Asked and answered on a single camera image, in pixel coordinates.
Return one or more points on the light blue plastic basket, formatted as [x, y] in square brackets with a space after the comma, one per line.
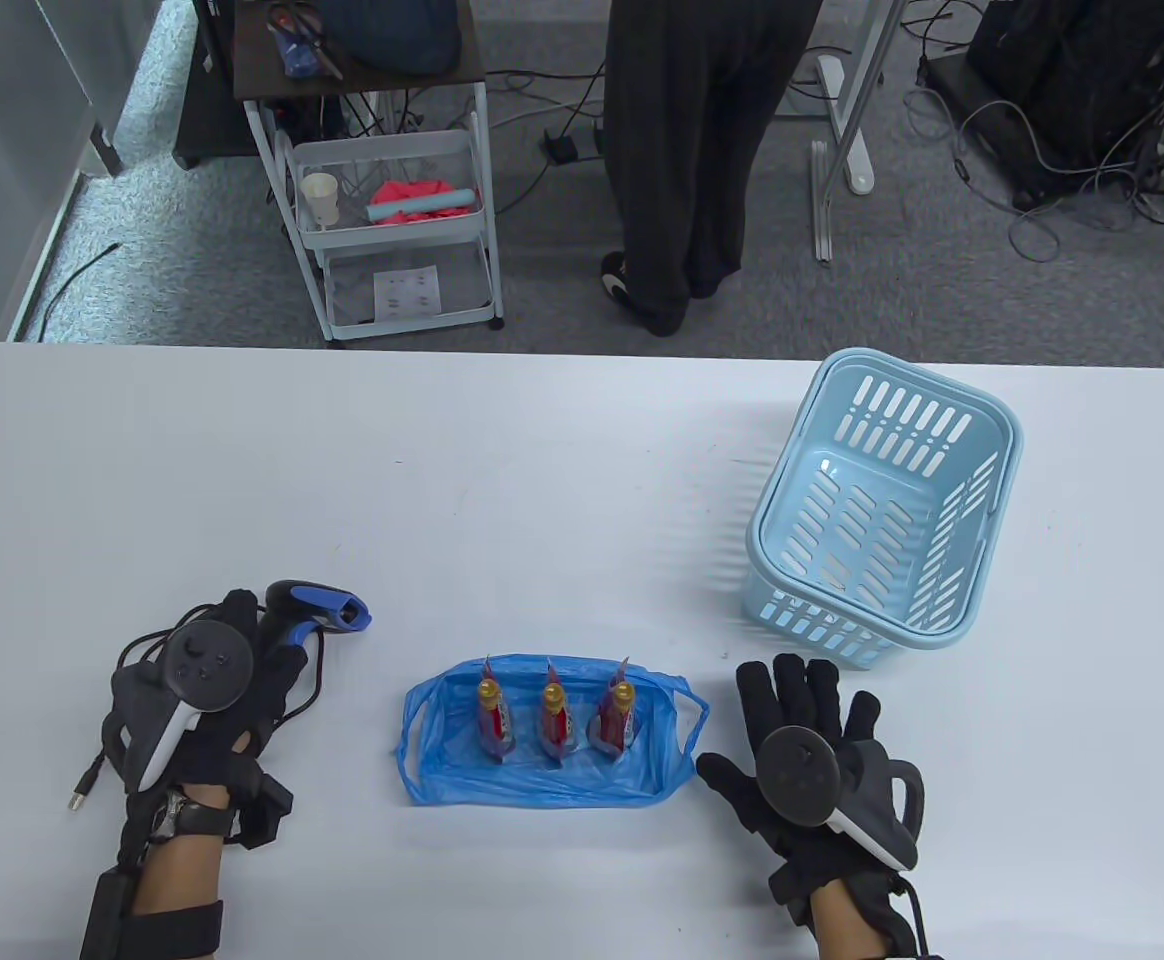
[907, 480]

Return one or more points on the grey metal rails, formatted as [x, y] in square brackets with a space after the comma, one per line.
[823, 210]

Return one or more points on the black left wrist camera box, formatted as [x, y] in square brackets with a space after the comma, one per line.
[107, 915]

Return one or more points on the black computer case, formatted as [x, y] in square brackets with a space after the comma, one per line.
[1072, 70]

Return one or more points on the dark blue bag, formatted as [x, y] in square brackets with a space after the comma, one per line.
[392, 35]

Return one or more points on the white rolling cart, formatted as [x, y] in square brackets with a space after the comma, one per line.
[392, 235]

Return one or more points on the red cloth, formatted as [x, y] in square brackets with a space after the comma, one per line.
[407, 190]

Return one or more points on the printed paper sheet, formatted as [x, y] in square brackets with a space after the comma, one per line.
[407, 293]

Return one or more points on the black cabinet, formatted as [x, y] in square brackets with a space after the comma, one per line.
[207, 120]

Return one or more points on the person's left hand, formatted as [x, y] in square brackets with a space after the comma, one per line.
[282, 685]

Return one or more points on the blue packet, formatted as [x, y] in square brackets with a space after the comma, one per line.
[294, 50]

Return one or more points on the black power adapter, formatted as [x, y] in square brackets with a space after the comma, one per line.
[562, 148]

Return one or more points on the grey white left hand controller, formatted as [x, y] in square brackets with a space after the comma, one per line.
[207, 665]

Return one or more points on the white paper cup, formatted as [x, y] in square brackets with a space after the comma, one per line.
[320, 195]

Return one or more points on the person's right hand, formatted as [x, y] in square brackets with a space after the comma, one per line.
[822, 850]

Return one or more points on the blue plastic bag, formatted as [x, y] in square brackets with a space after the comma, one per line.
[462, 780]

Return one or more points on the red ketchup package gold cap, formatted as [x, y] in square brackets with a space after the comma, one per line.
[494, 725]
[617, 720]
[556, 720]

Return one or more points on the teal roll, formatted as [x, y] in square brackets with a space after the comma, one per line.
[417, 205]

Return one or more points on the white desk leg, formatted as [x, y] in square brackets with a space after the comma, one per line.
[860, 150]

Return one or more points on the person's left forearm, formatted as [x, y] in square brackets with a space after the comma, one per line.
[177, 880]

